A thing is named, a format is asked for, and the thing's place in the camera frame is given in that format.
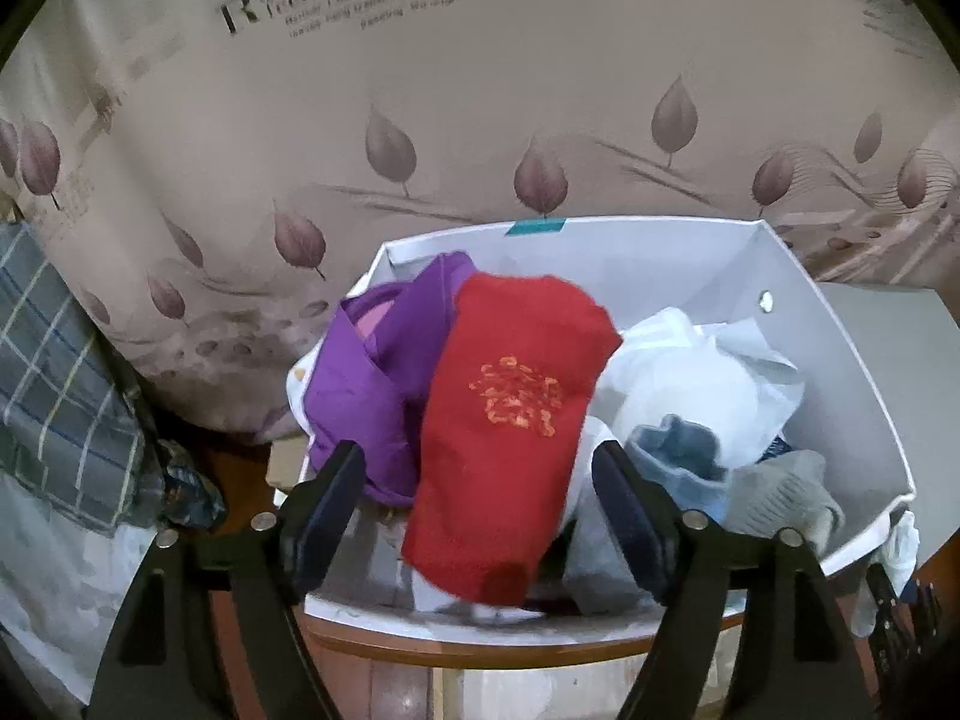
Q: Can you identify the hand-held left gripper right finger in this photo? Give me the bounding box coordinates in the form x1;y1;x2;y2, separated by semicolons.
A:
591;439;878;720

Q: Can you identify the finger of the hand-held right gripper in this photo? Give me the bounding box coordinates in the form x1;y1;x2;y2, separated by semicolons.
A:
905;577;947;661
865;562;906;683

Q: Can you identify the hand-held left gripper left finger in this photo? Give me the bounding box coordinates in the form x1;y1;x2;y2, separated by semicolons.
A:
86;439;368;720

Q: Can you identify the white sock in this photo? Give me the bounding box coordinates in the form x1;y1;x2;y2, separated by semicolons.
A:
853;510;920;638

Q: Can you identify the light blue sock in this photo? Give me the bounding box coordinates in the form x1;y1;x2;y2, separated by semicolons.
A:
624;414;732;522

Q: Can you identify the purple bra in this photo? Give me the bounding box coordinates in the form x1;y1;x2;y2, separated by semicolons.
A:
307;251;481;509

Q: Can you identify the white cloth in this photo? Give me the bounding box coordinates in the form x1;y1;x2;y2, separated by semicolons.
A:
592;306;807;466

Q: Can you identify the red sock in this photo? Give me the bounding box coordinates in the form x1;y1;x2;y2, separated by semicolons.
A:
401;274;623;608

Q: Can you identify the grey sock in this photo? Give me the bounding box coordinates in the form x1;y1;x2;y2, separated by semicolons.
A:
724;450;847;556

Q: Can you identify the wooden drawer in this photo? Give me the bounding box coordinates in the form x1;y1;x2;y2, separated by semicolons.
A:
431;615;751;720

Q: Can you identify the dark patterned cloth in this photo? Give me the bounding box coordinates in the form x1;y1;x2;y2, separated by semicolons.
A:
161;442;227;530

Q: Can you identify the wooden nightstand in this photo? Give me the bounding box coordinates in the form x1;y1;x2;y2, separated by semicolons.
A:
304;532;950;672

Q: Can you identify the white floral sheet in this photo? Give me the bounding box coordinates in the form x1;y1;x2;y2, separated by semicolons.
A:
0;465;162;706

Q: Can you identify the grey plaid cloth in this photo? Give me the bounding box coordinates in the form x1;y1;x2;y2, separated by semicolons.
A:
0;221;166;537

